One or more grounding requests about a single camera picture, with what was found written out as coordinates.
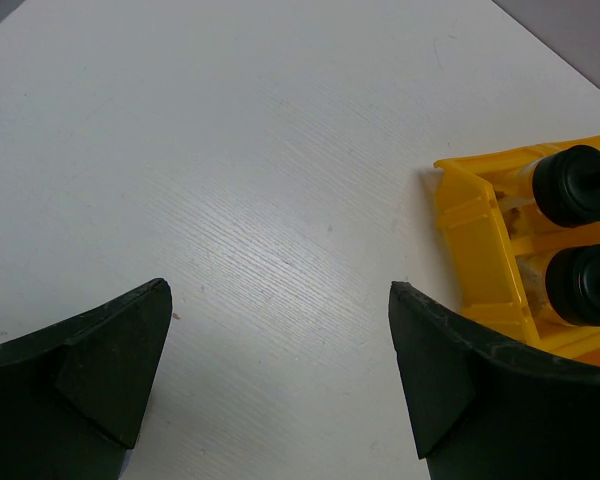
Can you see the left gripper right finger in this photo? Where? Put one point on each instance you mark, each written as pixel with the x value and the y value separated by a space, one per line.
pixel 485 406

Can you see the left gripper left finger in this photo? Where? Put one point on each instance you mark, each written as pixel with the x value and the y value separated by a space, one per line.
pixel 73 395

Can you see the yellow four-compartment bin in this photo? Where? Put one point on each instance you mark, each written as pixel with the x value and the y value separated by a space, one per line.
pixel 500 251

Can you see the black-cap white spice jar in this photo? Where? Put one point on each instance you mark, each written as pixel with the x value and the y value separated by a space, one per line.
pixel 563 286

